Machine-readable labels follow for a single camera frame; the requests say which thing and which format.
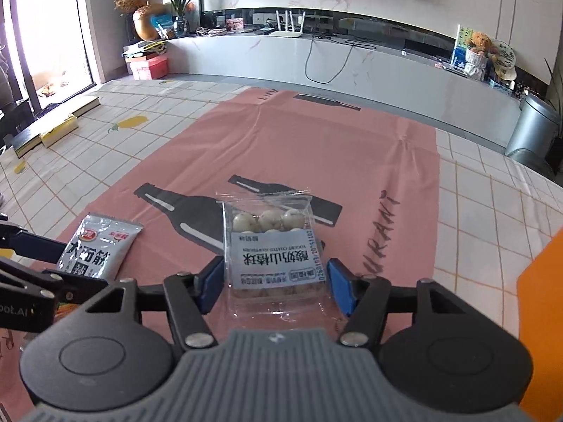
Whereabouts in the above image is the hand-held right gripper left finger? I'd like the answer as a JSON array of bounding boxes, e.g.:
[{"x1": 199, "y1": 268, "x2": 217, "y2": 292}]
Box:
[{"x1": 87, "y1": 255, "x2": 226, "y2": 349}]

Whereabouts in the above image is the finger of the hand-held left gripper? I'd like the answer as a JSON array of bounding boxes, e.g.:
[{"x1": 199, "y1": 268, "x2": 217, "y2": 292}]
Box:
[
  {"x1": 0, "y1": 256, "x2": 109, "y2": 305},
  {"x1": 0, "y1": 222, "x2": 67, "y2": 265}
]

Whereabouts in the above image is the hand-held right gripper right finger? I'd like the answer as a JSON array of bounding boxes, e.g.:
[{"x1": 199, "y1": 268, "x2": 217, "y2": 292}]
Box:
[{"x1": 327, "y1": 258, "x2": 469, "y2": 347}]

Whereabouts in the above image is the grey white snack packet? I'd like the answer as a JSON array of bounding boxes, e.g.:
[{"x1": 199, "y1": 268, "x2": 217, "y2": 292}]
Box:
[{"x1": 57, "y1": 213, "x2": 144, "y2": 280}]

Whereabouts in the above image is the clear tray of white balls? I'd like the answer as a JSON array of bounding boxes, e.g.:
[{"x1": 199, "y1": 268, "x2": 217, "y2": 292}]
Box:
[{"x1": 215, "y1": 190, "x2": 334, "y2": 318}]

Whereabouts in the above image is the orange cardboard box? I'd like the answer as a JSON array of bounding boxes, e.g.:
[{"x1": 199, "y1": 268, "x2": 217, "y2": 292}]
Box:
[{"x1": 516, "y1": 226, "x2": 563, "y2": 422}]

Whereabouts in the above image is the yellow flat box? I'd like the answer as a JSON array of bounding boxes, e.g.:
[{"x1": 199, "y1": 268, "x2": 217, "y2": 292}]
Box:
[{"x1": 40, "y1": 114, "x2": 80, "y2": 148}]

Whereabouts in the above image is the pink mat with bottle print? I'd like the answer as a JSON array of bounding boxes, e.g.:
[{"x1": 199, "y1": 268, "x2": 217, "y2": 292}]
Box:
[{"x1": 0, "y1": 89, "x2": 441, "y2": 422}]

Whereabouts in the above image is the white marble TV cabinet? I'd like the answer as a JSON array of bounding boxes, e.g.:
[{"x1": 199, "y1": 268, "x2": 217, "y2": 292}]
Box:
[{"x1": 166, "y1": 34, "x2": 523, "y2": 155}]

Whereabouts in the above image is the pink gift box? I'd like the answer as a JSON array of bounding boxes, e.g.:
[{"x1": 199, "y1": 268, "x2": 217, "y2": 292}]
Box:
[{"x1": 130, "y1": 55, "x2": 170, "y2": 81}]

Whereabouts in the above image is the silver trash can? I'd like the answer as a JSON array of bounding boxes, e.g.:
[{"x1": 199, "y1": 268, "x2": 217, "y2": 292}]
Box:
[{"x1": 504, "y1": 94, "x2": 562, "y2": 171}]

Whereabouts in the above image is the orange vase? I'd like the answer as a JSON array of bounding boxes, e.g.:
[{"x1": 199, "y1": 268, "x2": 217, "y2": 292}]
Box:
[{"x1": 132, "y1": 5, "x2": 166, "y2": 41}]

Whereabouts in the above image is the blue toy figure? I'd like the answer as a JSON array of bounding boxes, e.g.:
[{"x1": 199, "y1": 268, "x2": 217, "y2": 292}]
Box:
[{"x1": 151, "y1": 13, "x2": 177, "y2": 39}]

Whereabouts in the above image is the white router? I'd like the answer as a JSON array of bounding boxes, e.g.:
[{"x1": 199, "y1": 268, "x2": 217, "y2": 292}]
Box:
[{"x1": 268, "y1": 9, "x2": 307, "y2": 38}]

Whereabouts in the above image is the green picture card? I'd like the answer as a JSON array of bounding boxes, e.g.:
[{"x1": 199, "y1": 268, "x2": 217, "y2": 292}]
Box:
[{"x1": 453, "y1": 24, "x2": 474, "y2": 70}]

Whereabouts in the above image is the teddy bear in white basket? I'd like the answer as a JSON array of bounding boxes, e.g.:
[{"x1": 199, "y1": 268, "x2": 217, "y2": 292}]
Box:
[{"x1": 463, "y1": 31, "x2": 494, "y2": 81}]

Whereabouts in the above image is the round white paper fan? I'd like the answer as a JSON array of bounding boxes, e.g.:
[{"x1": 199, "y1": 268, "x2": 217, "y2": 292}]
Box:
[{"x1": 490, "y1": 40, "x2": 518, "y2": 82}]

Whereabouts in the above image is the green plant in glass vase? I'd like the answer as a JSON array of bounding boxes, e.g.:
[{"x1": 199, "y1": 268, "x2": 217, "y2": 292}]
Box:
[{"x1": 155, "y1": 0, "x2": 206, "y2": 38}]

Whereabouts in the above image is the black cable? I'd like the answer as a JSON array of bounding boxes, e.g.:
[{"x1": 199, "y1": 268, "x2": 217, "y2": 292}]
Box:
[{"x1": 304, "y1": 36, "x2": 355, "y2": 84}]

